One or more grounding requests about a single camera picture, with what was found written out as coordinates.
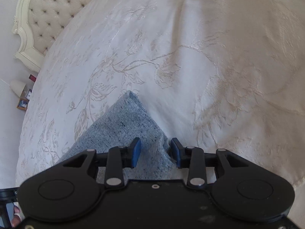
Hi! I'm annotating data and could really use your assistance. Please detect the grey knit pants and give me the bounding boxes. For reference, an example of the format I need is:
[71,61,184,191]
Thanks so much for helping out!
[60,91,184,180]

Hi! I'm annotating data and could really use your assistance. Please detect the person's left hand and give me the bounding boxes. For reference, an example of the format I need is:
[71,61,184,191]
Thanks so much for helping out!
[11,205,22,228]

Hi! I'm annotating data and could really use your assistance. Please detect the cream embroidered bedspread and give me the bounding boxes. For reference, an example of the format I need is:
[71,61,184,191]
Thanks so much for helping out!
[16,0,304,187]

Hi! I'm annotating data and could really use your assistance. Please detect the small white alarm clock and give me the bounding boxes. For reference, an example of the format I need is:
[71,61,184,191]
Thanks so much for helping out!
[26,89,32,100]

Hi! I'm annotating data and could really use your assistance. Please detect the white table lamp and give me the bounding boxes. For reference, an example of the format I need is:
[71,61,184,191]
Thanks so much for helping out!
[9,80,26,98]

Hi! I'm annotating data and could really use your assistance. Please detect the red book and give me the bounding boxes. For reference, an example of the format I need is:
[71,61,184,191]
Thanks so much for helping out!
[29,74,36,82]

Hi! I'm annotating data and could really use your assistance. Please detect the cream tufted headboard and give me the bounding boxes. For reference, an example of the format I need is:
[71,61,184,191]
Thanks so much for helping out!
[12,0,91,72]

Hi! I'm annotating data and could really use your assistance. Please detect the wooden picture frame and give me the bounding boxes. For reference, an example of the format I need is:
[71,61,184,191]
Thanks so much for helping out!
[17,98,29,111]

